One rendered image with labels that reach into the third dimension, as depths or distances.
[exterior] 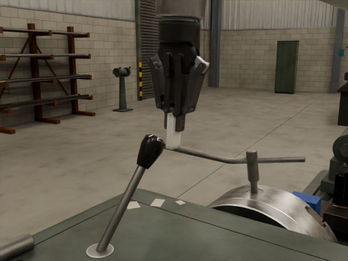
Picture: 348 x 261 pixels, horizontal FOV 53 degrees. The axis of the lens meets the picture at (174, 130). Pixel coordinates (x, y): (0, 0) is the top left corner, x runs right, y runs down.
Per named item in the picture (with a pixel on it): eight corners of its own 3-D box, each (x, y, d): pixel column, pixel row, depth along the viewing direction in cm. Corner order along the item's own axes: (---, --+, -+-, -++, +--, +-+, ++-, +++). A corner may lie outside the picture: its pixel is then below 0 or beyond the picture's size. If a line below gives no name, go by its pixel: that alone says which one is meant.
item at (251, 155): (261, 203, 73) (257, 148, 71) (260, 207, 71) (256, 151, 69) (250, 203, 73) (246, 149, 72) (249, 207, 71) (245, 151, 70)
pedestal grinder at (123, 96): (122, 112, 905) (121, 67, 880) (112, 111, 923) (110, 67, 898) (134, 110, 944) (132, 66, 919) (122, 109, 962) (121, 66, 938)
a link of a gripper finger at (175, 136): (179, 111, 68) (182, 112, 68) (177, 146, 70) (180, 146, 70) (170, 113, 66) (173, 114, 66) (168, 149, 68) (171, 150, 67)
